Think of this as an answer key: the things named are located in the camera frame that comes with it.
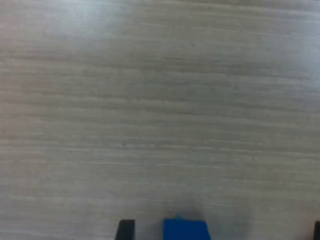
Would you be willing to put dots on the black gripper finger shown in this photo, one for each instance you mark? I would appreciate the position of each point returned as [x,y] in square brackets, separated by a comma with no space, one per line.
[126,231]
[317,231]

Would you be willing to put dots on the blue cube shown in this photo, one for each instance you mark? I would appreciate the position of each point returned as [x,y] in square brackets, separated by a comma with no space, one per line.
[186,230]

